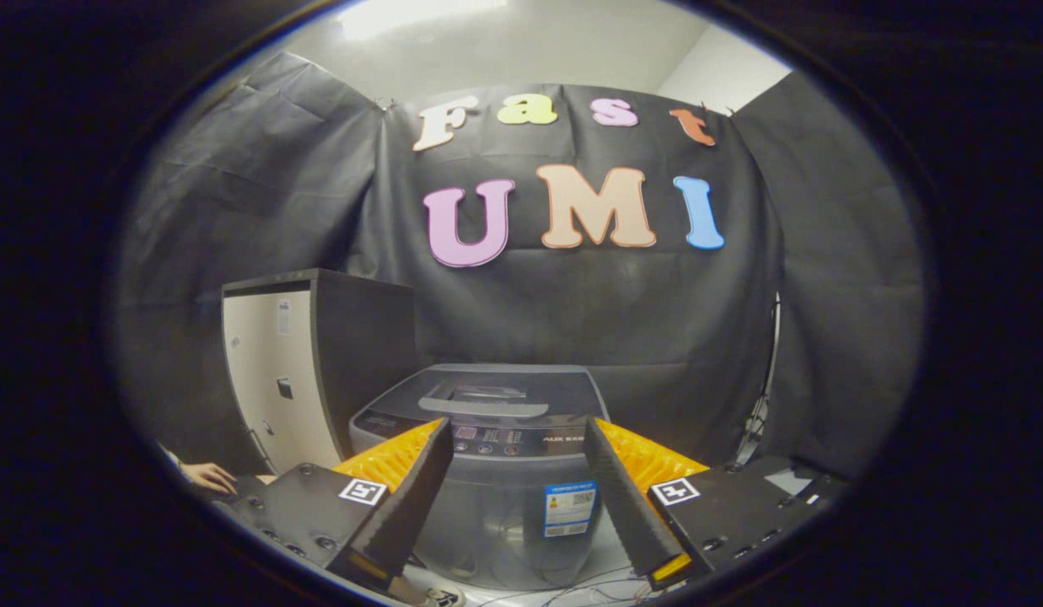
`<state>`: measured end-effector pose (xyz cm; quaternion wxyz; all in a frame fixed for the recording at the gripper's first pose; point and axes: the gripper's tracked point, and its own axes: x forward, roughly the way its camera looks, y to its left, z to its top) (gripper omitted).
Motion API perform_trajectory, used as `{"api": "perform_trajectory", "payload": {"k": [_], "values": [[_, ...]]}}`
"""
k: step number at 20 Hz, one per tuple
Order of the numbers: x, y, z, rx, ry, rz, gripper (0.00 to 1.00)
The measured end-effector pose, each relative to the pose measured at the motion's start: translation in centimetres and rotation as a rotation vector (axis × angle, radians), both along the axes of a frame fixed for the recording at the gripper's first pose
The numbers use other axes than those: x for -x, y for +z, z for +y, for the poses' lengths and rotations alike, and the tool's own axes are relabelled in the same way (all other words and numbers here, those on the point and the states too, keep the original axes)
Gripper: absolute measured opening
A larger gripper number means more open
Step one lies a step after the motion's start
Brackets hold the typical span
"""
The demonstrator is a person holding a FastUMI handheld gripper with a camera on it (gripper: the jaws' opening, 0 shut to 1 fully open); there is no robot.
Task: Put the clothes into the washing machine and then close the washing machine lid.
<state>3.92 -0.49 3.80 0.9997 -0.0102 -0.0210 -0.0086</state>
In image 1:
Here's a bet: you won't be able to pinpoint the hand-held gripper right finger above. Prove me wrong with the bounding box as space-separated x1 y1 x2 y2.
584 415 825 591

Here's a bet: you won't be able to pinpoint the grey washing machine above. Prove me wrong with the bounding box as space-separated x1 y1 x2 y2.
348 363 610 591

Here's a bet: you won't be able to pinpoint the dark washing machine lid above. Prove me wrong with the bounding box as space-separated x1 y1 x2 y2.
376 364 606 427

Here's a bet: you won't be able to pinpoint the black cabinet with beige door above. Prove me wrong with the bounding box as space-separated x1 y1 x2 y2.
220 268 417 475

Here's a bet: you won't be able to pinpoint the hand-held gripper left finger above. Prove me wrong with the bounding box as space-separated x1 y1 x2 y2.
222 417 454 595

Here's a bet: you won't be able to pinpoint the black box on floor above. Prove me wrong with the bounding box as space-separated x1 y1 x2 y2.
782 459 851 507

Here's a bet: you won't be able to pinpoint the black light stand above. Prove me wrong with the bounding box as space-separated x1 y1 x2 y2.
736 291 783 465

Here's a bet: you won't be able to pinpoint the floor cables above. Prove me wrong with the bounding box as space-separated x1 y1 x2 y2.
479 565 665 607

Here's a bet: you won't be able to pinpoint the black backdrop cloth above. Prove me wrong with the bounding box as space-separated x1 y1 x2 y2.
116 52 925 481

